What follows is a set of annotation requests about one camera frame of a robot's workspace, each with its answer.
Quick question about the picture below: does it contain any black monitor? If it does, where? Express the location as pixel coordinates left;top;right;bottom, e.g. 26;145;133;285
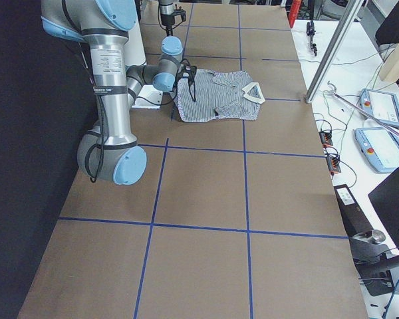
368;167;399;247

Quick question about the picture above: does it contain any blue white striped polo shirt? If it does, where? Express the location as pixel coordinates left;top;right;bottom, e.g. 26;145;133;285
177;69;265;123

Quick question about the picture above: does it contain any upper teach pendant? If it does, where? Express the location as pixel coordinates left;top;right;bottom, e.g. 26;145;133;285
359;89;399;128

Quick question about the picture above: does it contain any orange black terminal strip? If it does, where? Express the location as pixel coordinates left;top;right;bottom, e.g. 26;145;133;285
319;130;341;176

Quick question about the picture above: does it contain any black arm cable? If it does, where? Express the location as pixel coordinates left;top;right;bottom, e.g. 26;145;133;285
88;59;194;183

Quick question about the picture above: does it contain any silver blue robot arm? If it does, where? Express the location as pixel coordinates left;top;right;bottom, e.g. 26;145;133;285
157;1;187;37
41;1;196;185

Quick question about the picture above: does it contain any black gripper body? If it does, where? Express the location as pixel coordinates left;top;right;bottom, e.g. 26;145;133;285
177;60;197;87
160;9;186;31

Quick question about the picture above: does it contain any teach pendant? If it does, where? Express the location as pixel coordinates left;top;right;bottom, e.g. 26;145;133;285
359;89;399;128
354;127;399;173

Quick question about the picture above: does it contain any black stand with knob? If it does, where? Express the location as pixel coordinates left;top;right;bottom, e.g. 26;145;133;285
349;231;399;296

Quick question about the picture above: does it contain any black box with label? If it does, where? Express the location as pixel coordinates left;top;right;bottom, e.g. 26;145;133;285
334;184;372;237

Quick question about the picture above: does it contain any aluminium frame post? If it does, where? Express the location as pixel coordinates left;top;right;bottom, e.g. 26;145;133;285
305;0;362;103

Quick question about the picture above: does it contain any lower teach pendant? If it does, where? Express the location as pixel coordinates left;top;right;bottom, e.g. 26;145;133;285
354;127;399;173

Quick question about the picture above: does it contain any black tool on white table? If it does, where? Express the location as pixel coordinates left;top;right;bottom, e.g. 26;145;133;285
306;20;317;56

